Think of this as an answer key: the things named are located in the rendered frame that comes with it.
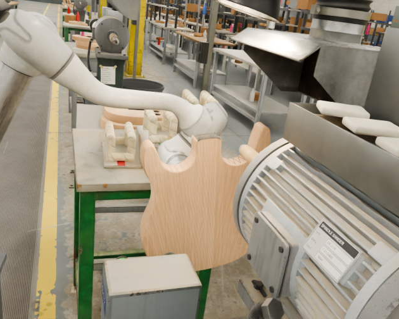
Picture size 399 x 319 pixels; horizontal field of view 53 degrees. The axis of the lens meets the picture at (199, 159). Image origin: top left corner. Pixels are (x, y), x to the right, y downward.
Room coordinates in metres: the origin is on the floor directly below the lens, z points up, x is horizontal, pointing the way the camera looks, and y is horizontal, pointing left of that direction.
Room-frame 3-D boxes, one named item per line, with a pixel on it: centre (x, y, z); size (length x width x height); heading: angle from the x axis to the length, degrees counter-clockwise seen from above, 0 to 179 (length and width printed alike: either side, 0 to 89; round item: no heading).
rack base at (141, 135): (1.60, 0.19, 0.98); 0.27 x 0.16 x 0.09; 18
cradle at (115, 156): (1.46, 0.31, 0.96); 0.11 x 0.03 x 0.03; 108
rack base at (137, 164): (1.56, 0.33, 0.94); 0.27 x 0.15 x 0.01; 18
